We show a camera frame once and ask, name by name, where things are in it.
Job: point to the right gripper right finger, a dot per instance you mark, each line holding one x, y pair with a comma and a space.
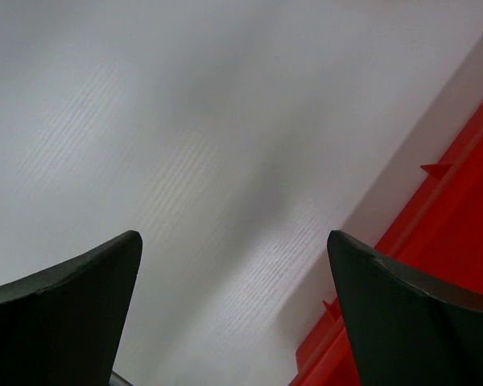
405, 327

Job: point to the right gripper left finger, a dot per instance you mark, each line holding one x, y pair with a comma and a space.
63, 325

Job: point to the red plastic tray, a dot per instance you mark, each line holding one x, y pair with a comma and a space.
439, 231

